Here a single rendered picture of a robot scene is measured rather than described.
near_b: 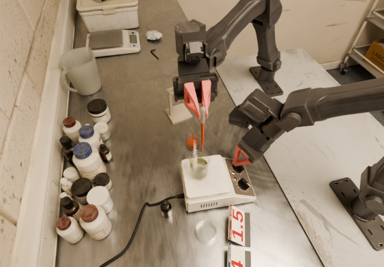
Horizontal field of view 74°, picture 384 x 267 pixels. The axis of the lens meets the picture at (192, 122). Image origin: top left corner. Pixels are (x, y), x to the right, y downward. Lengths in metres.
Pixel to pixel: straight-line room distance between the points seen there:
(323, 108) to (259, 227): 0.36
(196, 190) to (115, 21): 1.08
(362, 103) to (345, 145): 0.46
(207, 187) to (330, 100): 0.36
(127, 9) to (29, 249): 1.15
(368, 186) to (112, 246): 0.64
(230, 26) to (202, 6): 1.30
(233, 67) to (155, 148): 0.56
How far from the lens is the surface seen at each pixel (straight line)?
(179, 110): 0.98
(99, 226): 0.70
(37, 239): 0.72
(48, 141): 0.87
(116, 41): 1.35
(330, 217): 0.84
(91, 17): 1.51
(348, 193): 0.90
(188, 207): 0.71
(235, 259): 0.70
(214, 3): 2.03
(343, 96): 0.58
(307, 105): 0.59
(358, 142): 1.05
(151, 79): 1.14
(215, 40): 0.69
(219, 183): 0.70
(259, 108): 0.64
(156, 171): 0.83
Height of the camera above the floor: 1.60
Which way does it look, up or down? 48 degrees down
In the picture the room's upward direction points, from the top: straight up
